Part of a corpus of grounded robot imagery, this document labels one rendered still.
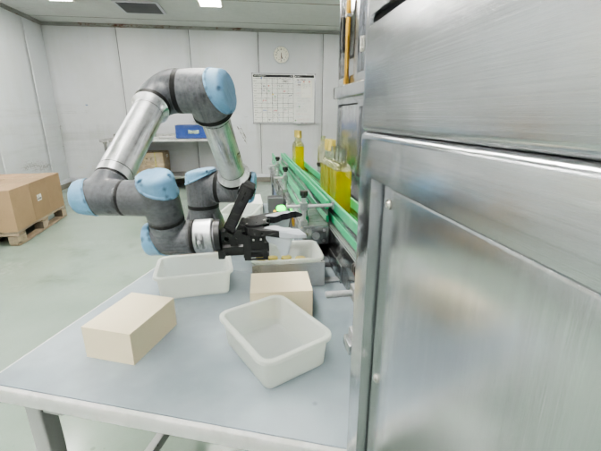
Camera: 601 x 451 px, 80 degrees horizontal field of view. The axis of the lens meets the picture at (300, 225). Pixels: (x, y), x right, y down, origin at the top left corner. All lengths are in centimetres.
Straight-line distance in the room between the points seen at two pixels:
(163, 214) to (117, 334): 27
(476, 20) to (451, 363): 19
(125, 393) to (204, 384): 15
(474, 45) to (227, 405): 67
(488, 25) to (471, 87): 3
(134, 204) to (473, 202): 67
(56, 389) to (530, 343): 82
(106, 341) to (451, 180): 79
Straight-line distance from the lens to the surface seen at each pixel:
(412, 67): 27
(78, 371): 92
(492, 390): 23
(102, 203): 82
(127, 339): 86
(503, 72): 19
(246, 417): 72
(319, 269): 111
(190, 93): 103
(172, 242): 80
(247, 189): 77
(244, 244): 78
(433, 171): 23
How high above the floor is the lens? 125
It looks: 17 degrees down
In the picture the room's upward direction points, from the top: straight up
